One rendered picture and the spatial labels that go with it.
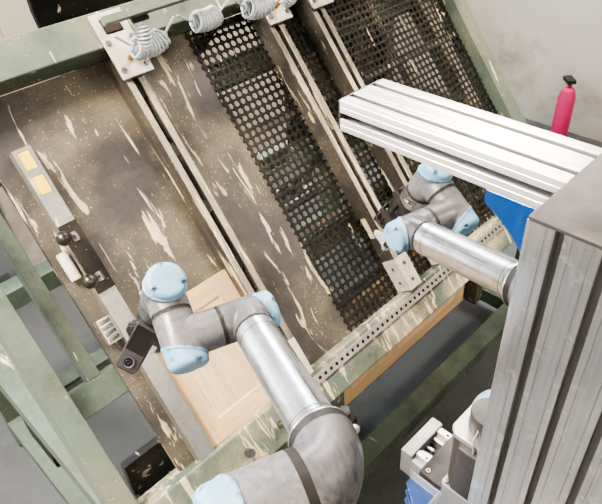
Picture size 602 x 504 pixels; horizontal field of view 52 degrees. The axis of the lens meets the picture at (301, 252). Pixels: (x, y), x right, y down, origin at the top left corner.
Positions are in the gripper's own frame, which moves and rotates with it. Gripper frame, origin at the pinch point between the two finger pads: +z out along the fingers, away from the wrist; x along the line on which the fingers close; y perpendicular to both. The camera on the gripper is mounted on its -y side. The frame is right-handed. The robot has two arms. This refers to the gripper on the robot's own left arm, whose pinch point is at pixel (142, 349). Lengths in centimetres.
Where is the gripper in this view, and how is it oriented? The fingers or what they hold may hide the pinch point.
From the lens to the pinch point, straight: 143.7
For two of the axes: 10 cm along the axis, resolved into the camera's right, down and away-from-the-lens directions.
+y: 4.1, -7.4, 5.4
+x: -8.6, -5.1, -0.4
